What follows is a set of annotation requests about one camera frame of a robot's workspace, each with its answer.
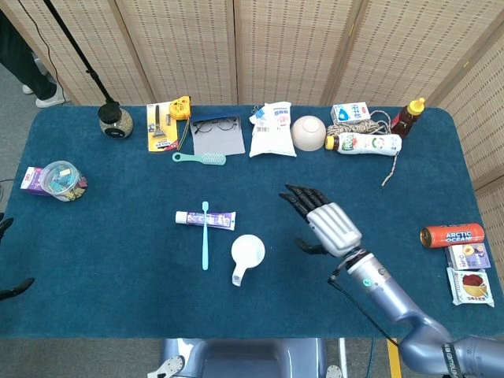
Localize white snack packet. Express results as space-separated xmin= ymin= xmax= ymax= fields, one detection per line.
xmin=446 ymin=266 xmax=495 ymax=308

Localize glass jar black lid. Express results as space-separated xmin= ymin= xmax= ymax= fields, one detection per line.
xmin=97 ymin=101 xmax=135 ymax=139

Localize razor on yellow card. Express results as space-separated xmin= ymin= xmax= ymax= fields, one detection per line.
xmin=146 ymin=102 xmax=179 ymax=154

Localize bamboo folding screen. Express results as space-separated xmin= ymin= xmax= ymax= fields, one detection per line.
xmin=0 ymin=0 xmax=504 ymax=253

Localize coiled twine rope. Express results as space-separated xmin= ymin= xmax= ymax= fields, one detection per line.
xmin=325 ymin=109 xmax=401 ymax=190

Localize purple white toothpaste tube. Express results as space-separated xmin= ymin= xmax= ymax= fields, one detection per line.
xmin=175 ymin=210 xmax=237 ymax=232

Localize blue carpet table mat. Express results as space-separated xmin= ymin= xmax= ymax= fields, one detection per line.
xmin=0 ymin=104 xmax=489 ymax=340

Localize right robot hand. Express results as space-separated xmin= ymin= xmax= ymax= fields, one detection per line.
xmin=279 ymin=183 xmax=363 ymax=258

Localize white drink bottle yellow cap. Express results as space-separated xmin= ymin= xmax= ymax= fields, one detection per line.
xmin=324 ymin=132 xmax=403 ymax=157

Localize beige bowl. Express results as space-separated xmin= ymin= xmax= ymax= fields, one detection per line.
xmin=291 ymin=115 xmax=328 ymax=152

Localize person in dark trousers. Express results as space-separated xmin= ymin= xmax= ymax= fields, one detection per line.
xmin=0 ymin=9 xmax=58 ymax=102

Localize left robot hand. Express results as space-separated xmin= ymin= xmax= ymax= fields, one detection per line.
xmin=0 ymin=217 xmax=35 ymax=302

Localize grey blue glasses case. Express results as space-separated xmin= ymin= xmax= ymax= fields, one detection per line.
xmin=190 ymin=113 xmax=246 ymax=156

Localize purple white small carton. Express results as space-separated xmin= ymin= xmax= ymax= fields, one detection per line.
xmin=20 ymin=166 xmax=46 ymax=197

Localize white powder bag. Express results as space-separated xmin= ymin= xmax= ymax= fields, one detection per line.
xmin=248 ymin=101 xmax=297 ymax=158

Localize orange drink can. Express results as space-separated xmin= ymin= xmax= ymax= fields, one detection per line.
xmin=419 ymin=222 xmax=485 ymax=249

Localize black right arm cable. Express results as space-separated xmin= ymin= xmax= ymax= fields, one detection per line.
xmin=327 ymin=264 xmax=402 ymax=350

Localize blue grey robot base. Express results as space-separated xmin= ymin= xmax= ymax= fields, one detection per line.
xmin=159 ymin=337 xmax=328 ymax=378

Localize white blue milk carton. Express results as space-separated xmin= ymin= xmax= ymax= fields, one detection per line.
xmin=330 ymin=102 xmax=372 ymax=124

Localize light blue toothbrush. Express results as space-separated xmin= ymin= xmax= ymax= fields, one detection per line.
xmin=201 ymin=201 xmax=209 ymax=272

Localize blue floor cable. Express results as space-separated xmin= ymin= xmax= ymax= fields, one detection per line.
xmin=365 ymin=337 xmax=375 ymax=378

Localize mint green hairbrush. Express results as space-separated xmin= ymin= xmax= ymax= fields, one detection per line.
xmin=172 ymin=151 xmax=228 ymax=166

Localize black stand pole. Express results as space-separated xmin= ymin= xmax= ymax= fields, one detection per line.
xmin=42 ymin=0 xmax=116 ymax=106

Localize thin black floor cable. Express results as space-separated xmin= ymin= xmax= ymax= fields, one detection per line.
xmin=15 ymin=0 xmax=68 ymax=104

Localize white cup with handle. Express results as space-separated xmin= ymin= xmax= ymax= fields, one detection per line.
xmin=231 ymin=234 xmax=266 ymax=287

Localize clear jar of clips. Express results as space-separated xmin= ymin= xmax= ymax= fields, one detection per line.
xmin=40 ymin=160 xmax=88 ymax=202

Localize honey bottle yellow cap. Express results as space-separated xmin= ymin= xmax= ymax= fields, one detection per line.
xmin=391 ymin=97 xmax=426 ymax=139

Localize yellow tape measure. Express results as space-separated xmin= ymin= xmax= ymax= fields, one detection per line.
xmin=169 ymin=95 xmax=193 ymax=151

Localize white table leg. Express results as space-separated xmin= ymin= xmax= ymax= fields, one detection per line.
xmin=337 ymin=337 xmax=348 ymax=378

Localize black round eyeglasses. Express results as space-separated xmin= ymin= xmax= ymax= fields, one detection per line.
xmin=191 ymin=117 xmax=239 ymax=135

